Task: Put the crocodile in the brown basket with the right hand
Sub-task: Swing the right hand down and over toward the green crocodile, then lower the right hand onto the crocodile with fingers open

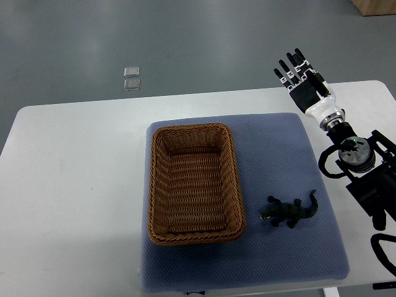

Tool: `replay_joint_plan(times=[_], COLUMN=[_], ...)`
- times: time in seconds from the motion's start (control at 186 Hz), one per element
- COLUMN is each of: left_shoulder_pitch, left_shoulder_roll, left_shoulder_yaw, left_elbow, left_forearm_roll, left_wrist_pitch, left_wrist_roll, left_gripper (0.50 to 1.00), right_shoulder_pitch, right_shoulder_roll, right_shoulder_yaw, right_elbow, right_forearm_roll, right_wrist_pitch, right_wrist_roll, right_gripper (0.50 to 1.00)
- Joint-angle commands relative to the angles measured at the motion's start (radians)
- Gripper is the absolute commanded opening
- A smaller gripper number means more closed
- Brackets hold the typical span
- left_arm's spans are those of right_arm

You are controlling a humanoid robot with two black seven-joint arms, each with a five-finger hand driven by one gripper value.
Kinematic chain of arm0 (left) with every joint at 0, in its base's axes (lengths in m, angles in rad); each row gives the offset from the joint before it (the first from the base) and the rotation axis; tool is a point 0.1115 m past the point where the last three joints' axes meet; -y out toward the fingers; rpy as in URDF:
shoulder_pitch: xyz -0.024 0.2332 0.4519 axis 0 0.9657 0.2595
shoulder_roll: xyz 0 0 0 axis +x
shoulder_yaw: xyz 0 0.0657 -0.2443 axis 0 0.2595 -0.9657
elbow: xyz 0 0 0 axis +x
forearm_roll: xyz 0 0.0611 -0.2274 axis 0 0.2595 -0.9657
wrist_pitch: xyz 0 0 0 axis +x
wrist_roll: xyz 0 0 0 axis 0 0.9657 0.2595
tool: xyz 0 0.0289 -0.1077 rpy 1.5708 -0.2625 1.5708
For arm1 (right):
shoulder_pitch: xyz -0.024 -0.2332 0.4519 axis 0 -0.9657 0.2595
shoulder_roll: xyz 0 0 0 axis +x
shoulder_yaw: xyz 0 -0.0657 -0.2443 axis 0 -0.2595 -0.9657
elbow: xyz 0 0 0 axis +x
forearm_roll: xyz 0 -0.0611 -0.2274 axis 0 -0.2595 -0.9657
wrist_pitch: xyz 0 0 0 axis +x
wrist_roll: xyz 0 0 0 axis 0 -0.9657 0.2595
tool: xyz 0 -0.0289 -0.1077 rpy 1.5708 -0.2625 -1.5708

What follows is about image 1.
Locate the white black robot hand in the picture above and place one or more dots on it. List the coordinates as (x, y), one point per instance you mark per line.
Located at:
(309, 90)

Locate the dark toy crocodile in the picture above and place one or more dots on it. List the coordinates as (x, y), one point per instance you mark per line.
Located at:
(291, 213)

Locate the brown wicker basket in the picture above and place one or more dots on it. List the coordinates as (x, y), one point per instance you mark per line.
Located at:
(194, 193)

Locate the blue-grey cushion mat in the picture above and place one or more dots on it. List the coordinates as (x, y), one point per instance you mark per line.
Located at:
(274, 158)

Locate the wooden box corner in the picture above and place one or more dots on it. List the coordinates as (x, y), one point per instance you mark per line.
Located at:
(375, 7)

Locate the upper floor socket plate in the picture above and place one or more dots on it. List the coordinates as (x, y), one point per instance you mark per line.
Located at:
(132, 71)

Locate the black table control panel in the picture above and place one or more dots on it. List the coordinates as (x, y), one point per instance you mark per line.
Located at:
(384, 286)

